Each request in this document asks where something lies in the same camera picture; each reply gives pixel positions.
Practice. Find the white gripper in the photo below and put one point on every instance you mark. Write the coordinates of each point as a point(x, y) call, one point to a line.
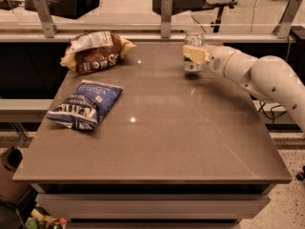
point(216, 61)

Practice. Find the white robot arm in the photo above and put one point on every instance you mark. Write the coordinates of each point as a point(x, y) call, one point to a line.
point(268, 78)

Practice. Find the brown chip bag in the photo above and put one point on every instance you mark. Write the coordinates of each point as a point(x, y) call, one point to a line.
point(96, 51)

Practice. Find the blue chip bag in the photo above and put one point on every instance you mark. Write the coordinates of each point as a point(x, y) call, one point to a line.
point(87, 106)

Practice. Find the dark bin at left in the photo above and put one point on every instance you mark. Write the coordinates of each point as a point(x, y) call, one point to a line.
point(11, 192)

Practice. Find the colourful items on floor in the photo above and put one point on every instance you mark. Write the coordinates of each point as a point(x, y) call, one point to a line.
point(39, 219)

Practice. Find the right metal bracket post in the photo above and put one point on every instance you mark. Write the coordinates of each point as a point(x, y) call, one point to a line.
point(282, 29)

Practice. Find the left metal bracket post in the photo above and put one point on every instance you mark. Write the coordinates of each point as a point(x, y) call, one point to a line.
point(42, 9)

